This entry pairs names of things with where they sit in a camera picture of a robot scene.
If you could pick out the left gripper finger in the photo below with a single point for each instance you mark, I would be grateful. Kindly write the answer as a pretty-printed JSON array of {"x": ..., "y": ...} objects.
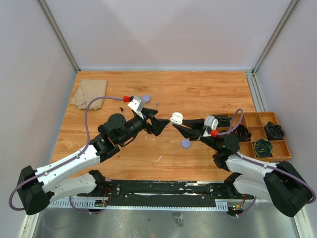
[
  {"x": 158, "y": 125},
  {"x": 147, "y": 112}
]

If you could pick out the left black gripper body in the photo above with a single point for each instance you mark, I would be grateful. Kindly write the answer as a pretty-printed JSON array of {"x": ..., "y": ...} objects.
[{"x": 147, "y": 127}]

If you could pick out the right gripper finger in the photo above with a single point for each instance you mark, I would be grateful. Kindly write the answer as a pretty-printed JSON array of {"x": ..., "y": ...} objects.
[
  {"x": 194, "y": 123},
  {"x": 187, "y": 133}
]

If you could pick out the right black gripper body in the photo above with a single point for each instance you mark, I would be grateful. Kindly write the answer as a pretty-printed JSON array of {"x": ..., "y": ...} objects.
[{"x": 210, "y": 140}]

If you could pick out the purple earbud case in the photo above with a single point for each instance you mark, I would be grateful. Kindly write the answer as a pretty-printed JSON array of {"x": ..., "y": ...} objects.
[
  {"x": 186, "y": 143},
  {"x": 146, "y": 98}
]

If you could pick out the white earbud case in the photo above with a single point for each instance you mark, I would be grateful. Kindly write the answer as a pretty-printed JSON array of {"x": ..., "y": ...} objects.
[{"x": 177, "y": 118}]

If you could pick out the black earbud case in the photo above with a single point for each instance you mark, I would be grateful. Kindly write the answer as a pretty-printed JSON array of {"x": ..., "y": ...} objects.
[{"x": 100, "y": 128}]

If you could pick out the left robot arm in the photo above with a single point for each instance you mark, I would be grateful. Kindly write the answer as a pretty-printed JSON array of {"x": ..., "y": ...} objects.
[{"x": 36, "y": 188}]

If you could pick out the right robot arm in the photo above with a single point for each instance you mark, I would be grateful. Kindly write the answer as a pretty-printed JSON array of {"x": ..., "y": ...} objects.
[{"x": 279, "y": 183}]

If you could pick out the purple closed earbud case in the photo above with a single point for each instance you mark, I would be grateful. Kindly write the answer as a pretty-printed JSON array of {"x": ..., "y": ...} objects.
[{"x": 146, "y": 98}]

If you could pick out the wooden compartment tray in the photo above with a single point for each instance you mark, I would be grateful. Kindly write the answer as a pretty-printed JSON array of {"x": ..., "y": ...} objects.
[{"x": 260, "y": 135}]

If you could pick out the beige folded cloth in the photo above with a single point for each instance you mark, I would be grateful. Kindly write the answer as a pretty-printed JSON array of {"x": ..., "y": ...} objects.
[{"x": 87, "y": 91}]

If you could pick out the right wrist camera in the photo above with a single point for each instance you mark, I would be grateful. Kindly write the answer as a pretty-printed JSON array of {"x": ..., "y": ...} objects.
[{"x": 210, "y": 125}]

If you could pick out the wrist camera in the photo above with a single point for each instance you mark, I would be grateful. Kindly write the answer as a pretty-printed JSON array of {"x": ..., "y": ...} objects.
[
  {"x": 210, "y": 125},
  {"x": 137, "y": 104}
]

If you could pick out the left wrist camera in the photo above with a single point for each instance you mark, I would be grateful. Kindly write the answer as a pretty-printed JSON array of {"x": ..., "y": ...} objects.
[{"x": 137, "y": 104}]

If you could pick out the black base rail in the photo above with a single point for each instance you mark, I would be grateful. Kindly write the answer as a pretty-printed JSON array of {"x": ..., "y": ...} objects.
[{"x": 159, "y": 192}]

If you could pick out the white cable duct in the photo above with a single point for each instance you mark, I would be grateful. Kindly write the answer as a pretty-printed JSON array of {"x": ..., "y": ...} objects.
[{"x": 96, "y": 204}]

